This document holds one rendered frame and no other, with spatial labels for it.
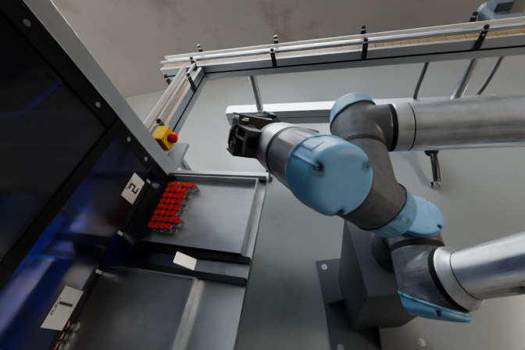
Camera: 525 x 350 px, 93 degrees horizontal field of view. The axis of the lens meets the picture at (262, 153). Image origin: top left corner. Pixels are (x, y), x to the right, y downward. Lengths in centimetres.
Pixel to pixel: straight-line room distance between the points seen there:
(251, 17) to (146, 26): 112
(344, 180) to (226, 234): 64
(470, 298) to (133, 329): 78
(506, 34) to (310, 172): 145
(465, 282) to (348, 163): 43
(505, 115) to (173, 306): 82
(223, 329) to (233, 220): 29
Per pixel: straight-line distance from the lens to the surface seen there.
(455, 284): 63
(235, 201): 89
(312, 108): 166
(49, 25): 80
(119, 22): 331
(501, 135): 46
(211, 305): 80
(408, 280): 67
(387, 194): 32
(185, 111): 137
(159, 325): 85
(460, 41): 152
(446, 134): 43
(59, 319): 86
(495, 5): 182
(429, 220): 70
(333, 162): 23
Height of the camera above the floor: 161
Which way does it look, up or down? 48 degrees down
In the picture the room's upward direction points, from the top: 17 degrees counter-clockwise
